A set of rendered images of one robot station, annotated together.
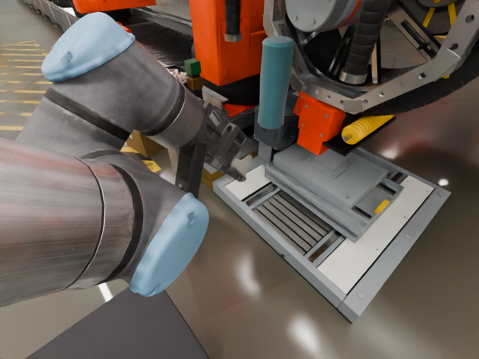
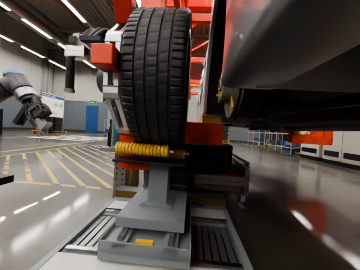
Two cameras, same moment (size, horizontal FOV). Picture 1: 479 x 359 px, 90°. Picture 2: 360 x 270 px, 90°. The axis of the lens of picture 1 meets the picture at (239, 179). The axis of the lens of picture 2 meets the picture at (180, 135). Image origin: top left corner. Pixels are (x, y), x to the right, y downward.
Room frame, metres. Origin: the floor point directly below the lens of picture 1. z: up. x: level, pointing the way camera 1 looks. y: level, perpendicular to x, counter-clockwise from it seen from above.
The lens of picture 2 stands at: (0.21, -1.13, 0.61)
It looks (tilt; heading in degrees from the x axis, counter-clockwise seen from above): 2 degrees down; 44
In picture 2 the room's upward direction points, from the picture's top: 4 degrees clockwise
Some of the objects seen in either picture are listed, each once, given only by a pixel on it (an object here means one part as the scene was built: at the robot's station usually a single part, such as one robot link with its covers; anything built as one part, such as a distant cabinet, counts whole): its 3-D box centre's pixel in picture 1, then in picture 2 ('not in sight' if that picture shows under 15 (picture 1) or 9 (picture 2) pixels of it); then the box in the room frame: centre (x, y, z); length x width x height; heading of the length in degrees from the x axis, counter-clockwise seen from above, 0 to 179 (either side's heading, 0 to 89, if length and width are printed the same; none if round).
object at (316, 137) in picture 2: not in sight; (305, 134); (4.08, -0.52, 0.69); 0.52 x 0.17 x 0.35; 130
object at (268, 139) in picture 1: (291, 126); (175, 181); (1.08, -0.27, 0.26); 0.42 x 0.18 x 0.35; 130
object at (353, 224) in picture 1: (329, 181); (156, 221); (0.80, -0.42, 0.13); 0.50 x 0.36 x 0.10; 40
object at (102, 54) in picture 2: not in sight; (107, 58); (0.48, -0.48, 0.85); 0.09 x 0.08 x 0.07; 40
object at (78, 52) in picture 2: not in sight; (77, 52); (0.46, -0.23, 0.93); 0.09 x 0.05 x 0.05; 130
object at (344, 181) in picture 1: (334, 144); (159, 183); (0.83, -0.40, 0.32); 0.40 x 0.30 x 0.28; 40
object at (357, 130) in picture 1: (370, 122); (142, 149); (0.69, -0.43, 0.51); 0.29 x 0.06 x 0.06; 130
